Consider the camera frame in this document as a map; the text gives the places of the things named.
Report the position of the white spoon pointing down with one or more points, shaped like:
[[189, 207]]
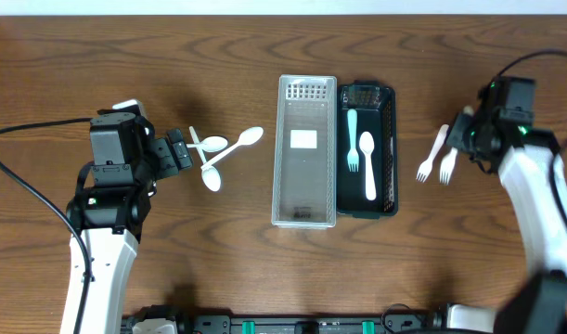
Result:
[[211, 177]]

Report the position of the white fork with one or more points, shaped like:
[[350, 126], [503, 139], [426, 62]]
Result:
[[425, 168], [447, 166]]

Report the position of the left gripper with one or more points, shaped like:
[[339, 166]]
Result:
[[167, 155]]

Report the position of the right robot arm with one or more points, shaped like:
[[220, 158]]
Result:
[[501, 139]]

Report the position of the white spoon group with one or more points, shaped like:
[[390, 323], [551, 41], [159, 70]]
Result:
[[366, 144]]

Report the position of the black plastic basket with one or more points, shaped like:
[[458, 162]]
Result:
[[375, 107]]

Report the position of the pale blue fork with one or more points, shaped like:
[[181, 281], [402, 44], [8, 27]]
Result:
[[352, 155]]

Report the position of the clear plastic basket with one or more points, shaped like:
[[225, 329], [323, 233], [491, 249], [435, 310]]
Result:
[[304, 186]]

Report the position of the white label in basket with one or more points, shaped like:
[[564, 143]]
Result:
[[304, 139]]

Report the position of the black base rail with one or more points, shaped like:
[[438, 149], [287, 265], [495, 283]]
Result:
[[398, 318]]

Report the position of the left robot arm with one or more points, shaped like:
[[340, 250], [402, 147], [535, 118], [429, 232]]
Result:
[[110, 203]]

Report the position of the white spoon horizontal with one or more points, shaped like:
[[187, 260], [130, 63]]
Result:
[[210, 144]]

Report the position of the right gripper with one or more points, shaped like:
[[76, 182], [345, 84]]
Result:
[[461, 130]]

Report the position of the white spoon diagonal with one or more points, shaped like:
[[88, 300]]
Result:
[[246, 138]]

